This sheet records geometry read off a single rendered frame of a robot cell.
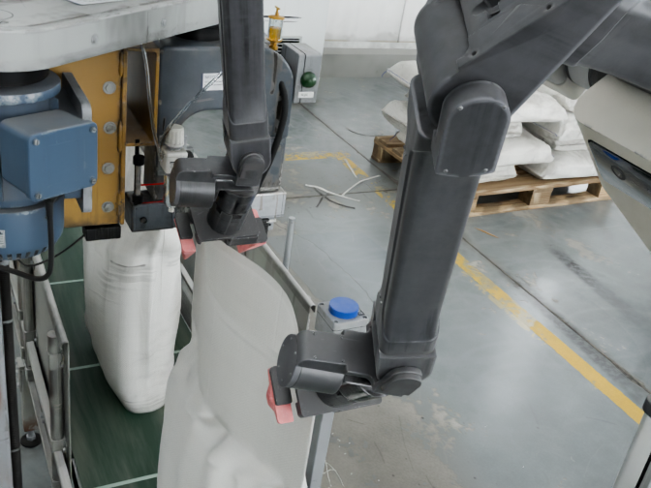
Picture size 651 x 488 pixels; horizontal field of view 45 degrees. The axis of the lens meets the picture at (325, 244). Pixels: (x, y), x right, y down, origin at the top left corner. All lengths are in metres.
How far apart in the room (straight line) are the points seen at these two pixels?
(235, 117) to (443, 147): 0.61
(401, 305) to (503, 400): 2.18
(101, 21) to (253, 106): 0.23
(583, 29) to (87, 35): 0.76
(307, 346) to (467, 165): 0.36
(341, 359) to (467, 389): 2.06
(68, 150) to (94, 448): 0.98
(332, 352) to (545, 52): 0.44
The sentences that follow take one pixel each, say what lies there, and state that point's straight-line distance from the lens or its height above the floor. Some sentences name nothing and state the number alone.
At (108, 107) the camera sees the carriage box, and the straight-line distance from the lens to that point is 1.32.
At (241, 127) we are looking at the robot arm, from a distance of 1.08.
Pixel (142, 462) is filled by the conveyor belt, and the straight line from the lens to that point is 1.86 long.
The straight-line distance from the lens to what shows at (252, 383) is 1.14.
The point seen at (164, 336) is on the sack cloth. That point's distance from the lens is 1.91.
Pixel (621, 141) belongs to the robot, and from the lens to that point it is 1.06.
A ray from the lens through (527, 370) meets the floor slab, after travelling 3.06.
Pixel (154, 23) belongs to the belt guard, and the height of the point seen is 1.39.
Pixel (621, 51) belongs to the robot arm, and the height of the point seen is 1.59.
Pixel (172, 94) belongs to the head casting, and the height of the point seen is 1.26.
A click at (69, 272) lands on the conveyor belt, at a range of 2.51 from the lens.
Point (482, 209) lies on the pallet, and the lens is 4.22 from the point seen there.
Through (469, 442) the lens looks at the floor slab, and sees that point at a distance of 2.65.
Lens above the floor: 1.68
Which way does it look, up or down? 28 degrees down
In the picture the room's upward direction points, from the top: 9 degrees clockwise
